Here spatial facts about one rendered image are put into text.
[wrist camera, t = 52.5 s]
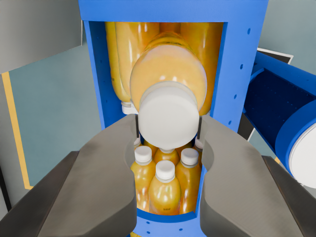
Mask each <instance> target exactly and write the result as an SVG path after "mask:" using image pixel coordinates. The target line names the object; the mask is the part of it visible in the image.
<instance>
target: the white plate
mask: <svg viewBox="0 0 316 237"><path fill-rule="evenodd" d="M289 168H290V171H291V173H292V175H293V176H294V178H295V179H296V180H297V181H299V182H300V183H302V184H303V185H306V186H308V187H311V188H315V189H316V123H314V124H313V125H312V126H310V127H309V128H308V129H307V130H306V131H305V132H304V133H303V134H302V135H301V136H300V137H299V138H298V140H297V141H296V142H295V144H294V145H293V147H292V149H291V152H290V155H289Z"/></svg>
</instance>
